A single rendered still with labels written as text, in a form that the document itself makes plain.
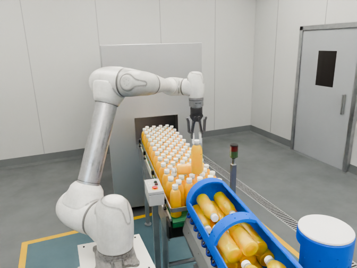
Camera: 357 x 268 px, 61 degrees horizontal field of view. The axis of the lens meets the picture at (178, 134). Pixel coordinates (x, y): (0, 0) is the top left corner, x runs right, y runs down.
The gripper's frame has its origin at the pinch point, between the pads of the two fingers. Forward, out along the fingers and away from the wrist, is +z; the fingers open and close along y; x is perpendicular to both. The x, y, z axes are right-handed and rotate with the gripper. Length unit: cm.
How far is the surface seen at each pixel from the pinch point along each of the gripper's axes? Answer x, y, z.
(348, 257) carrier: -69, 59, 48
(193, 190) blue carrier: -22.7, -9.0, 24.0
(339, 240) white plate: -66, 54, 40
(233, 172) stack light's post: 26, 36, 38
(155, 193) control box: -1.8, -28.4, 33.4
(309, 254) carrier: -61, 42, 49
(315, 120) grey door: 264, 283, 70
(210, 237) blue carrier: -61, -11, 30
